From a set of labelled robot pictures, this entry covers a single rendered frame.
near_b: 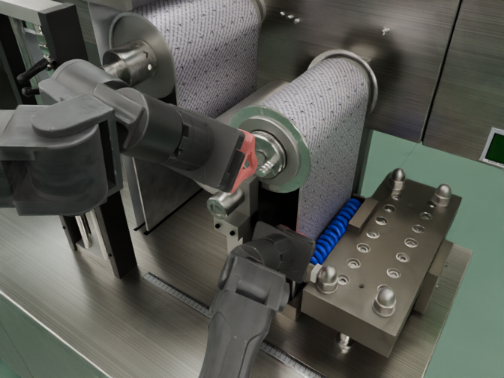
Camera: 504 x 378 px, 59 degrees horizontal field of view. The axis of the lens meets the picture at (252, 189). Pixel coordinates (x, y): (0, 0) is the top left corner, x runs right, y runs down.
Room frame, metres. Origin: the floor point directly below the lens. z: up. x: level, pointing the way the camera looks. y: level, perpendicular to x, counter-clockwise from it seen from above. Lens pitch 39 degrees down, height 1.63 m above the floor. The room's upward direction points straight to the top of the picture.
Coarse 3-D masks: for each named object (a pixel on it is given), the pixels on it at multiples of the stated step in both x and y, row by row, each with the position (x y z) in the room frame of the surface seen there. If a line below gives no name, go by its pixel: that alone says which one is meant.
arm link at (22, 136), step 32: (0, 128) 0.28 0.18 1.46; (32, 128) 0.28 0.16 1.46; (96, 128) 0.29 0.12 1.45; (0, 160) 0.26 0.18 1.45; (32, 160) 0.26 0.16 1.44; (64, 160) 0.26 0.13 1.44; (96, 160) 0.28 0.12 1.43; (0, 192) 0.26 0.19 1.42; (32, 192) 0.27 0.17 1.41; (64, 192) 0.26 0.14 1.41; (96, 192) 0.28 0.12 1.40
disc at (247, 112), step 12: (252, 108) 0.58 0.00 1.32; (264, 108) 0.57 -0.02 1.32; (240, 120) 0.59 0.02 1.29; (276, 120) 0.55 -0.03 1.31; (288, 120) 0.54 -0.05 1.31; (288, 132) 0.54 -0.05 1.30; (300, 132) 0.53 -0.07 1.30; (300, 144) 0.53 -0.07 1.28; (300, 156) 0.53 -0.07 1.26; (300, 168) 0.53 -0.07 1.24; (300, 180) 0.53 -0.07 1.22
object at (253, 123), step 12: (360, 72) 0.75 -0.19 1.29; (252, 120) 0.57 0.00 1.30; (264, 120) 0.56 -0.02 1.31; (276, 132) 0.55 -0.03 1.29; (288, 144) 0.54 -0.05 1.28; (288, 156) 0.54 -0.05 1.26; (288, 168) 0.53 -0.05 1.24; (264, 180) 0.56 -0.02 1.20; (276, 180) 0.55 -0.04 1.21; (288, 180) 0.53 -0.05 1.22
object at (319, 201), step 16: (352, 144) 0.69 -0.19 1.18; (336, 160) 0.63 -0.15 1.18; (352, 160) 0.70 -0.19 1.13; (320, 176) 0.58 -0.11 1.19; (336, 176) 0.64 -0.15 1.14; (352, 176) 0.72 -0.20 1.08; (304, 192) 0.54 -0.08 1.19; (320, 192) 0.59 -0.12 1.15; (336, 192) 0.65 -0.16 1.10; (304, 208) 0.54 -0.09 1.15; (320, 208) 0.60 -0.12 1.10; (336, 208) 0.66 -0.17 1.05; (304, 224) 0.55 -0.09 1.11; (320, 224) 0.61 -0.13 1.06
